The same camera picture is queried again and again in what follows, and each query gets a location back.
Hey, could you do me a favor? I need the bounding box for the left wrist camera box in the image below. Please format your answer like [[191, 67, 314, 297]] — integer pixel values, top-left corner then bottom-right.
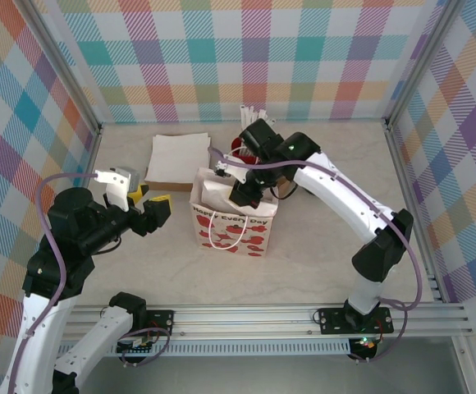
[[94, 166, 141, 213]]

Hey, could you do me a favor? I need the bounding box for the red white paper gift bag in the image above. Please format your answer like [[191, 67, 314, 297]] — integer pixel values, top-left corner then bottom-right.
[[188, 149, 280, 260]]

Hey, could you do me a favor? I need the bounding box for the perforated metal cable tray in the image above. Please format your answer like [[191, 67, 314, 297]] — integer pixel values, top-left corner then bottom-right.
[[39, 339, 352, 357]]

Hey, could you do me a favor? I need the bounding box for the brown pulp cup carrier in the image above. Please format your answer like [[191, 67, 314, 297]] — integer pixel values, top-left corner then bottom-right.
[[277, 176, 299, 200]]

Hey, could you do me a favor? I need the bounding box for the aluminium mounting rail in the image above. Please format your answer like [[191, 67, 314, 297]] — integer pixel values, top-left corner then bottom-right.
[[20, 301, 475, 341]]

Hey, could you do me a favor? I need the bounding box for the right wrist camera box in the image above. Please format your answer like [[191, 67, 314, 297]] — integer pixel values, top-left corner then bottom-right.
[[213, 159, 247, 184]]

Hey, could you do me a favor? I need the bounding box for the aluminium side rail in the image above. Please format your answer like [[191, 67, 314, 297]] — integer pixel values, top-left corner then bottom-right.
[[77, 122, 104, 194], [385, 121, 444, 305]]

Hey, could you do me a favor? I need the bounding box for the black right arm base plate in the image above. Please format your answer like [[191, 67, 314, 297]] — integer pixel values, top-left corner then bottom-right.
[[318, 305, 395, 336]]

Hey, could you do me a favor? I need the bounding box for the aluminium frame post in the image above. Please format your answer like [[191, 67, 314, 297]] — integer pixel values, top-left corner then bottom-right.
[[384, 0, 467, 124], [23, 0, 103, 135]]

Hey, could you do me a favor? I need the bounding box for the circuit board with lit LEDs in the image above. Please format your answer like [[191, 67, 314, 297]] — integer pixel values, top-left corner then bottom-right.
[[350, 336, 378, 353]]

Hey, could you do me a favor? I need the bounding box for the white paper napkin stack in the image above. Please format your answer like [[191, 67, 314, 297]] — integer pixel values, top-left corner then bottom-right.
[[145, 131, 213, 184]]

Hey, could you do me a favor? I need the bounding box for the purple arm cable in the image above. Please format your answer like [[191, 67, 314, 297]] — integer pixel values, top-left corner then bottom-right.
[[207, 145, 424, 364], [10, 172, 172, 394]]

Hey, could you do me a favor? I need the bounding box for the small green circuit board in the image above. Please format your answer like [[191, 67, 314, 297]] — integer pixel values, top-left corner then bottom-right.
[[117, 335, 158, 356]]

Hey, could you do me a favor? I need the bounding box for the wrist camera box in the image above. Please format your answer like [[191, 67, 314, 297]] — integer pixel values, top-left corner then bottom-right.
[[94, 166, 141, 213], [213, 159, 247, 184]]

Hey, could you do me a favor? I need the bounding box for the red metal bucket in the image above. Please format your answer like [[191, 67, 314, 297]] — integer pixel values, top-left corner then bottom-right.
[[231, 138, 259, 165]]

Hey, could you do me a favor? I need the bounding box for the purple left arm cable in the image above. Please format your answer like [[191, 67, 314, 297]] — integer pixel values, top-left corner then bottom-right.
[[10, 172, 172, 394]]

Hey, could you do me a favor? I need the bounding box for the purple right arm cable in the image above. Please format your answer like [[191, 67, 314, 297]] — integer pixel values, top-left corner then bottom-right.
[[207, 145, 424, 364]]

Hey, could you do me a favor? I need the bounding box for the grey metal base panel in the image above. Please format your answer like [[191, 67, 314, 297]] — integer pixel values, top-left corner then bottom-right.
[[24, 355, 469, 394]]

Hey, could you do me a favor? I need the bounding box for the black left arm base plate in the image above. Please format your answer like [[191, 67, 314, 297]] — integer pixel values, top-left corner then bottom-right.
[[137, 309, 176, 338]]

